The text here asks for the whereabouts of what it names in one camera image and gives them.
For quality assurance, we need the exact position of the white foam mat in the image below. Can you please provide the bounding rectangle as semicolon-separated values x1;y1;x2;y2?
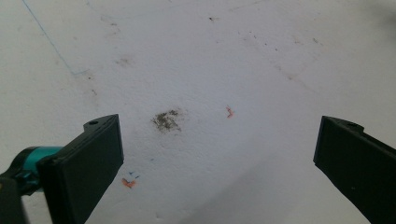
0;0;396;224

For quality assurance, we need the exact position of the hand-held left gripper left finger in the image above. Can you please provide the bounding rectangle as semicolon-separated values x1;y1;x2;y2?
36;114;124;224

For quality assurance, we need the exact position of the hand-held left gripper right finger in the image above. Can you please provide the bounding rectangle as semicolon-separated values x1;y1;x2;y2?
313;116;396;224

